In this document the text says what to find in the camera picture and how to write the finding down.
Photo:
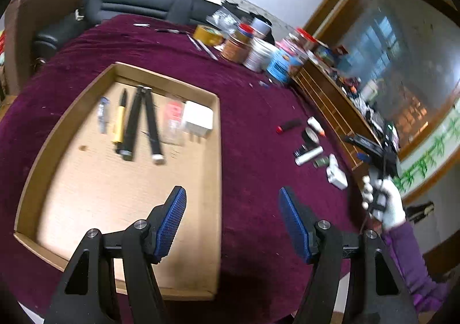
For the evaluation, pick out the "small white plug adapter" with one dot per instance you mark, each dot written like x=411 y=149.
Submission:
x=197 y=119

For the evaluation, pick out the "maroon tablecloth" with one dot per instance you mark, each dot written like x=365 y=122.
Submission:
x=262 y=279

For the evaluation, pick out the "white gloved right hand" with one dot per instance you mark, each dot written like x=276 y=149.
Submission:
x=382 y=200

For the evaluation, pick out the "small blue battery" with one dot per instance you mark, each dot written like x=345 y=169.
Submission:
x=263 y=84

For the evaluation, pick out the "white squeeze bottle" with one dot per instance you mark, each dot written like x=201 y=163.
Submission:
x=333 y=163

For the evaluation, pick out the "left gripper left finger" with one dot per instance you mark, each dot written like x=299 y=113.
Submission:
x=86 y=292

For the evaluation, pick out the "black pen silver band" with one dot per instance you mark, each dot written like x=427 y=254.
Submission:
x=130 y=136

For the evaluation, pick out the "white deli marker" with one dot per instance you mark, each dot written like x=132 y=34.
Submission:
x=309 y=155

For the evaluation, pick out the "cardboard tray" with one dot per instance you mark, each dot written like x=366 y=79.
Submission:
x=79 y=182

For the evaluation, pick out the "red lid clear jar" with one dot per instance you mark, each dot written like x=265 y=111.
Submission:
x=302 y=39

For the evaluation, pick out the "black marker red cap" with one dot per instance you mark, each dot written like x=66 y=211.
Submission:
x=286 y=126

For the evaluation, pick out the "green lighter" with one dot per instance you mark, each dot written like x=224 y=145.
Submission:
x=321 y=162

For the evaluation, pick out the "black electrical tape roll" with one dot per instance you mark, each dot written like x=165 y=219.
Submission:
x=310 y=138

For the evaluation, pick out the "white plastic jar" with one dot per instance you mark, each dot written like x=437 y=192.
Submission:
x=260 y=55

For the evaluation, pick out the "clear jar blue label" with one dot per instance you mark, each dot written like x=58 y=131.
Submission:
x=285 y=64

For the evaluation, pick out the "yellow tape roll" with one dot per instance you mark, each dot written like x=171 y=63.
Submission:
x=208 y=35

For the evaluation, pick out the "brown label jar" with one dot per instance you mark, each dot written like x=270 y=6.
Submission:
x=236 y=48

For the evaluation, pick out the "black leather sofa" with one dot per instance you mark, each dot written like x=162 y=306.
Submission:
x=51 y=38

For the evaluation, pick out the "clear plastic blister pack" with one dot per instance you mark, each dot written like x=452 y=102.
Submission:
x=173 y=122

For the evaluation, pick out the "black yellow pen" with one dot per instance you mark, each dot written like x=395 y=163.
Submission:
x=119 y=124

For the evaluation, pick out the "purple sleeve forearm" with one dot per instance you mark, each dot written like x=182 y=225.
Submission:
x=427 y=295

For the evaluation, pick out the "large white charger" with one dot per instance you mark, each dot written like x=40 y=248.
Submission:
x=337 y=177

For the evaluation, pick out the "wooden brick pattern counter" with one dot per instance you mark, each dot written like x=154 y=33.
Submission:
x=337 y=114

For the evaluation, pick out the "black pen white tip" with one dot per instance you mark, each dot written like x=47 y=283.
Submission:
x=155 y=145

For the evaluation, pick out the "white bottle orange cap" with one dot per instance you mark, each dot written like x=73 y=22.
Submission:
x=316 y=126

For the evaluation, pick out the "black gold lipstick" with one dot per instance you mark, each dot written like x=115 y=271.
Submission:
x=301 y=151

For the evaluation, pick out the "blue clear pen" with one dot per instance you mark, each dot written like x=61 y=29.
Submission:
x=102 y=114

